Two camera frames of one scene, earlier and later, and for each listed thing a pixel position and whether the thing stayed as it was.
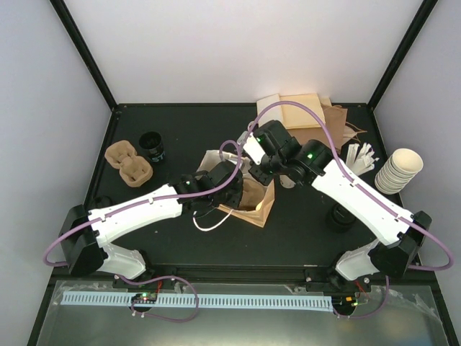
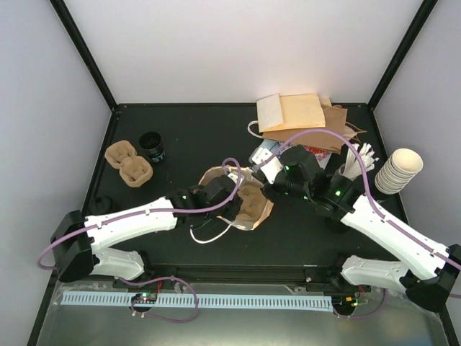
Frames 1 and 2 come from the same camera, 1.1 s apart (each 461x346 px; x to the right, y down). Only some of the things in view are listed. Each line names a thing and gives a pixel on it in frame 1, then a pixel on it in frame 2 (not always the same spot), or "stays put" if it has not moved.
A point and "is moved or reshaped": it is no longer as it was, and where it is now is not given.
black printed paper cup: (151, 143) stays put
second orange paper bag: (292, 115) stays put
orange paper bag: (258, 196) is moved or reshaped
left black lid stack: (103, 201) stays put
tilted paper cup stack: (402, 166) stays put
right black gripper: (264, 178) to (272, 195)
